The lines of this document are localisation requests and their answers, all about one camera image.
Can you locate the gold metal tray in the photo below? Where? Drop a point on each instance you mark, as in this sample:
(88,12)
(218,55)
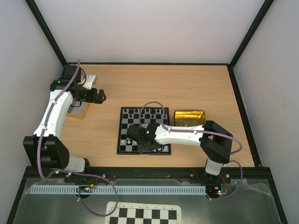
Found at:
(189,118)

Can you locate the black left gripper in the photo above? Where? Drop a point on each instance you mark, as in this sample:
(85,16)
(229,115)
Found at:
(99,100)

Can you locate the black mounting rail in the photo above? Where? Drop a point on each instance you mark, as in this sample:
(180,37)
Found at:
(192,175)

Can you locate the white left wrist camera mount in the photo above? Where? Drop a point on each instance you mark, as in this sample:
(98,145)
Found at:
(90,80)

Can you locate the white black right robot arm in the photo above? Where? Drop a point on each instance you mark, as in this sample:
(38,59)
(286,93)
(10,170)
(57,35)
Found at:
(214,140)

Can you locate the black grey chess board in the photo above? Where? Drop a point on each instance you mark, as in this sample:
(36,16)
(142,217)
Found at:
(129,116)

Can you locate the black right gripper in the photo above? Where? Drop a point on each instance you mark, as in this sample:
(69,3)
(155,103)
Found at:
(132,132)

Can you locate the checkered calibration board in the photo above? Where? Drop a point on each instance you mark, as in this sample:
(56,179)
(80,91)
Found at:
(138,213)

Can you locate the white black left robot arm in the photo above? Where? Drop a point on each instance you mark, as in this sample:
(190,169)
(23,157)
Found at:
(72,92)

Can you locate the white slotted cable duct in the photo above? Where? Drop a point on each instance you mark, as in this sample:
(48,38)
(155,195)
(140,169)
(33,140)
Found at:
(120,190)

